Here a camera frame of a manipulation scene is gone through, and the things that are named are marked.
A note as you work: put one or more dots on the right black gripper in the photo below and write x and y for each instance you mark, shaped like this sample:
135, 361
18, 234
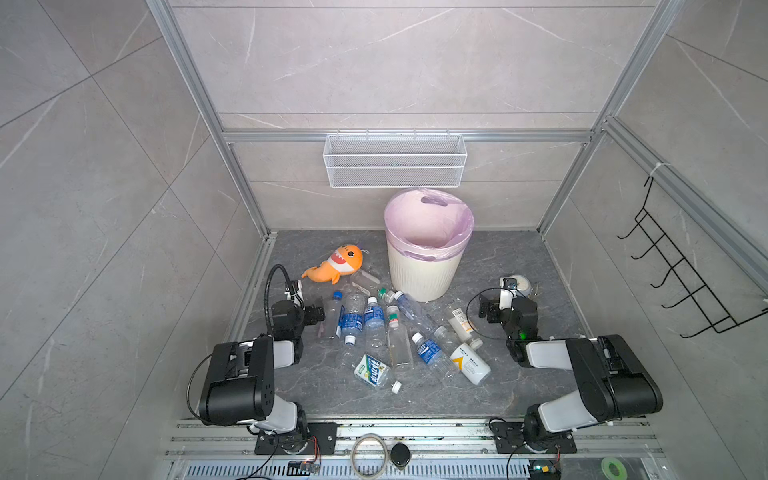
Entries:
491, 307

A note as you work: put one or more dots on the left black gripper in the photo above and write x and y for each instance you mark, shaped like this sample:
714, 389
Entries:
313, 312

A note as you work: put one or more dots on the blue cap clear bottle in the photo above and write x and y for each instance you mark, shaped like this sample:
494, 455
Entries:
332, 306

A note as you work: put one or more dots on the clear bottle orange white label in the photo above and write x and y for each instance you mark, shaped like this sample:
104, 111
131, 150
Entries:
460, 324

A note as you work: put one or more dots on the pocari sweat bottle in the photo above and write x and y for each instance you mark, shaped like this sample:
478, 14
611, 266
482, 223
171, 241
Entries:
351, 329
436, 360

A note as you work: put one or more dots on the crushed green white label bottle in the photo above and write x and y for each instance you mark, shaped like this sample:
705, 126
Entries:
373, 372

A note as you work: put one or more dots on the green band clear square bottle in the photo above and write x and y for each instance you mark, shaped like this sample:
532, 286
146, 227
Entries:
398, 340

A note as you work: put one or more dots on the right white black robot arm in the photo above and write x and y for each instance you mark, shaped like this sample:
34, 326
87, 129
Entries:
611, 381

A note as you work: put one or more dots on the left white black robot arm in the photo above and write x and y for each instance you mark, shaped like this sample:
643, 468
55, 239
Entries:
239, 386

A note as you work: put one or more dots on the cream ribbed trash bin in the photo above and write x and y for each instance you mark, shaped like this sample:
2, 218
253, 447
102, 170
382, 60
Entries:
424, 280

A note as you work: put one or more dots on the pink plastic bin liner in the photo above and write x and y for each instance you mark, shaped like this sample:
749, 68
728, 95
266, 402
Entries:
428, 224

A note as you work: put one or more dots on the green label square clear bottle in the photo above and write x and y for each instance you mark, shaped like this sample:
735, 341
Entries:
372, 286

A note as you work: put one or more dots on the Pocari Sweat bottle upright label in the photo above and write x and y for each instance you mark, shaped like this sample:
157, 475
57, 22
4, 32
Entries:
374, 328

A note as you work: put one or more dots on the long clear blue-tint bottle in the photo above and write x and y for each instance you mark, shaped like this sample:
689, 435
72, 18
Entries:
418, 320

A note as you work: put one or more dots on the orange shark plush toy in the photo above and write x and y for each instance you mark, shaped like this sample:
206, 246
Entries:
344, 261

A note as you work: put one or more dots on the black round device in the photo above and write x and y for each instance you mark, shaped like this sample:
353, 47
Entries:
400, 456

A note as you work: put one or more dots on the green tape roll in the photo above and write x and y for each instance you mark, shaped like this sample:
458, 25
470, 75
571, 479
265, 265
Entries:
614, 469

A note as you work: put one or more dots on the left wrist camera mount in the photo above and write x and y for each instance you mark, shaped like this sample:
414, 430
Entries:
294, 292

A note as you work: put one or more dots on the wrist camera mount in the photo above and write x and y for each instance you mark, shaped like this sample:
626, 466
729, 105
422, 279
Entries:
508, 291
294, 292

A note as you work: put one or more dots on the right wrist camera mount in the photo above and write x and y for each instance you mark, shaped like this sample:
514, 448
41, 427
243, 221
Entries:
508, 291

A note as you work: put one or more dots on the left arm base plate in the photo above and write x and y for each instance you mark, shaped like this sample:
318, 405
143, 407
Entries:
316, 438

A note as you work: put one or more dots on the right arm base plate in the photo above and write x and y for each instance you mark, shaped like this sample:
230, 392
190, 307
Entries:
517, 437

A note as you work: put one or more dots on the black wire hook rack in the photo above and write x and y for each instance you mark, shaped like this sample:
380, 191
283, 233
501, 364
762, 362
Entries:
696, 290

